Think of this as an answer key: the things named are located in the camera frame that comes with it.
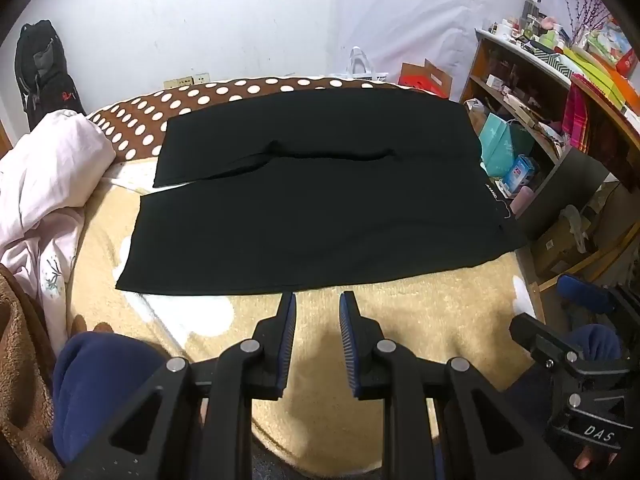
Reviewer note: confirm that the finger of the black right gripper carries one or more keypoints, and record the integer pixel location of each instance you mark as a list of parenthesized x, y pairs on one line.
[(589, 296), (543, 345)]

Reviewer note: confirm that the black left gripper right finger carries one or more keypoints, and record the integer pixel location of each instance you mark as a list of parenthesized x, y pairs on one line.
[(441, 420)]

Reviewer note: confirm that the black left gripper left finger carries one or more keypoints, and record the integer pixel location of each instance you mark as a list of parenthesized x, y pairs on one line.
[(194, 421)]

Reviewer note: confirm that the black pants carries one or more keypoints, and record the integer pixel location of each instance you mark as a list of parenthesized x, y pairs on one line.
[(313, 189)]

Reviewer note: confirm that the person's right hand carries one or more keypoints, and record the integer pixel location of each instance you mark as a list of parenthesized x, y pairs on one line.
[(590, 456)]

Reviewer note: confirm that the brown cardboard box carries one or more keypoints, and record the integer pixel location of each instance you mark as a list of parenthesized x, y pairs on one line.
[(565, 243)]

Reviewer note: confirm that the beige brown polka-dot blanket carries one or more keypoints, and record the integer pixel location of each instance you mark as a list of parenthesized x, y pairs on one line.
[(317, 427)]

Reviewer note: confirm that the navy blue left knee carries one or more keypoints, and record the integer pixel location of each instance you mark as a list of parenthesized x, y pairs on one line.
[(94, 375)]

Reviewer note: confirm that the pink cylinder container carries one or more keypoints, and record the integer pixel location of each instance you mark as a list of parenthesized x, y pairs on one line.
[(522, 199)]

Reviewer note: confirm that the blue white tissue pack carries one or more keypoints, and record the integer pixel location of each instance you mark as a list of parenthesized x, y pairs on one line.
[(520, 173)]

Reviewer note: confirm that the red plaid cloth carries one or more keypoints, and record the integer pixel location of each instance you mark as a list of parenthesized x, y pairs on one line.
[(584, 129)]

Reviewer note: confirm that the brown fleece blanket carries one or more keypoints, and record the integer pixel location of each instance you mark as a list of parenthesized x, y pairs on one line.
[(27, 362)]

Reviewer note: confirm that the teal paper bag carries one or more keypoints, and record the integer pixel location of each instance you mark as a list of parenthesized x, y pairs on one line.
[(502, 141)]

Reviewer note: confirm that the wooden bookshelf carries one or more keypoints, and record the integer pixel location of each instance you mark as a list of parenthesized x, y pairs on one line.
[(532, 95)]

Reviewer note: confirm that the red cardboard box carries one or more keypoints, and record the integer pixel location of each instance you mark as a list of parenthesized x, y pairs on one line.
[(427, 77)]

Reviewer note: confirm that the pink white quilt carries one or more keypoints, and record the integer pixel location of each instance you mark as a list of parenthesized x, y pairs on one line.
[(46, 180)]

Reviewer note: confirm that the black backpack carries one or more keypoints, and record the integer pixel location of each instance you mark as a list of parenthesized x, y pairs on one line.
[(41, 73)]

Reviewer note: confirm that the wall power socket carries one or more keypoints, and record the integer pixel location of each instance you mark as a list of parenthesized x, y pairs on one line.
[(202, 78)]

